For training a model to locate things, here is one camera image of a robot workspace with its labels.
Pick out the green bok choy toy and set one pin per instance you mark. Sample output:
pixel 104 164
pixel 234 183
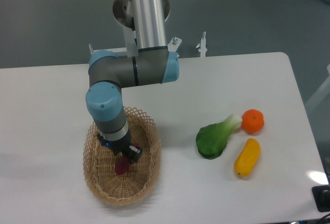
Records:
pixel 211 140

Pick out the black device at table edge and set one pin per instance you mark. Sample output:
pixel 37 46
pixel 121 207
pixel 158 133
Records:
pixel 321 197

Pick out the woven wicker basket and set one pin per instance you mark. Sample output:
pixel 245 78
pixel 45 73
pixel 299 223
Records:
pixel 114 179

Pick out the orange tangerine toy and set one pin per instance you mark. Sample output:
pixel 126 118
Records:
pixel 252 121

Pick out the yellow mango toy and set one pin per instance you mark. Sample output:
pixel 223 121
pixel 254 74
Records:
pixel 248 157

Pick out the purple sweet potato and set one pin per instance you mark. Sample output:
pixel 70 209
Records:
pixel 122 166

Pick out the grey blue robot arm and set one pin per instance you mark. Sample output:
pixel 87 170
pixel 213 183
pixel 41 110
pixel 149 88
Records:
pixel 153 63

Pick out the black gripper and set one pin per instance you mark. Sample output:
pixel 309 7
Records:
pixel 132 152

